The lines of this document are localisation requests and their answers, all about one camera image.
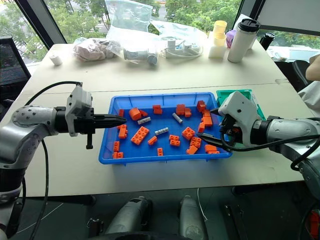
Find black mesh chair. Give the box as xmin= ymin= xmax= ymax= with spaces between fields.
xmin=0 ymin=35 xmax=32 ymax=101

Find orange 2x4 plastic brick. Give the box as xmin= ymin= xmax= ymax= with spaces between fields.
xmin=130 ymin=126 xmax=151 ymax=146

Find large clear zip bag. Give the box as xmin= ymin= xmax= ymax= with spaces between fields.
xmin=104 ymin=0 xmax=154 ymax=41

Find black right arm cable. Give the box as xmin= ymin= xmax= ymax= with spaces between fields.
xmin=221 ymin=134 xmax=320 ymax=172

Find orange plastic building brick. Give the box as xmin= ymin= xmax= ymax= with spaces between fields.
xmin=128 ymin=107 xmax=142 ymax=121

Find purple object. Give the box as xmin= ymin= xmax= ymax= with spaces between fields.
xmin=225 ymin=29 xmax=237 ymax=49

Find stacked yellow cups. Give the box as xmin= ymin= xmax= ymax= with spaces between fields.
xmin=212 ymin=20 xmax=228 ymax=47

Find small silver metal cylinder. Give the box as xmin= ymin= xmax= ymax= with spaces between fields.
xmin=171 ymin=112 xmax=184 ymax=125

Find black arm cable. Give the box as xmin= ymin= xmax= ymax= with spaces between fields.
xmin=221 ymin=134 xmax=320 ymax=172
xmin=24 ymin=80 xmax=84 ymax=240

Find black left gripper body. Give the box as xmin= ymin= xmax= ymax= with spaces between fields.
xmin=74 ymin=107 xmax=98 ymax=150

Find black bottle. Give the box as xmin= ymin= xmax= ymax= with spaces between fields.
xmin=259 ymin=32 xmax=276 ymax=51

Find orange 2x2 building brick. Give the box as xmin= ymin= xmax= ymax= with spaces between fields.
xmin=181 ymin=126 xmax=196 ymax=141
xmin=189 ymin=135 xmax=203 ymax=149

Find white charger with cable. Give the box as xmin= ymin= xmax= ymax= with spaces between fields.
xmin=159 ymin=35 xmax=204 ymax=60

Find green plastic bin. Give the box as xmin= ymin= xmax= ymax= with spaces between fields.
xmin=215 ymin=88 xmax=267 ymax=150

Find plastic bag with pink items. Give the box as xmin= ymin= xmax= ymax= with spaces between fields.
xmin=72 ymin=37 xmax=122 ymax=62

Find white tumbler with black lid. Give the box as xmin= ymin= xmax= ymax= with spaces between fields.
xmin=226 ymin=17 xmax=261 ymax=64

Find bag with white device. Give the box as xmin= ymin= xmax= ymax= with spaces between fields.
xmin=121 ymin=46 xmax=160 ymax=67

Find black office chair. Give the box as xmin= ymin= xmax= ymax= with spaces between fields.
xmin=290 ymin=59 xmax=311 ymax=92

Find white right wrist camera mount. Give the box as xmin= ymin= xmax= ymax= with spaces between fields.
xmin=217 ymin=90 xmax=262 ymax=148

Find dark rounded grey shape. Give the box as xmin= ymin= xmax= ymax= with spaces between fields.
xmin=104 ymin=195 xmax=154 ymax=236
xmin=179 ymin=195 xmax=209 ymax=240

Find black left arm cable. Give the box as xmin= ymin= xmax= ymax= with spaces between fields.
xmin=24 ymin=80 xmax=84 ymax=240

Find red object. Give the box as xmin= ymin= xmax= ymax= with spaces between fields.
xmin=310 ymin=209 xmax=320 ymax=239

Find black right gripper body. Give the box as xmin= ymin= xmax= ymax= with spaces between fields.
xmin=219 ymin=113 xmax=241 ymax=151

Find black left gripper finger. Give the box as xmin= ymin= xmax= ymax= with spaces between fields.
xmin=94 ymin=113 xmax=127 ymax=122
xmin=94 ymin=120 xmax=128 ymax=129

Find white clothing of person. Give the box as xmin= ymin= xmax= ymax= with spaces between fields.
xmin=297 ymin=80 xmax=320 ymax=118

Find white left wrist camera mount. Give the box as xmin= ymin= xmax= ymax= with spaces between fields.
xmin=65 ymin=83 xmax=95 ymax=137

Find thin white string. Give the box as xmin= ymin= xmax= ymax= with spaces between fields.
xmin=196 ymin=187 xmax=209 ymax=224

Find blue plastic tray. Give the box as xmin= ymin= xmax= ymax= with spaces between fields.
xmin=98 ymin=91 xmax=234 ymax=166

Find small white cylinder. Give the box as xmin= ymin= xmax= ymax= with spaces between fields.
xmin=49 ymin=54 xmax=63 ymax=67

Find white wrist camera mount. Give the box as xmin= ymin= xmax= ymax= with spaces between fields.
xmin=65 ymin=83 xmax=95 ymax=137
xmin=217 ymin=90 xmax=262 ymax=148

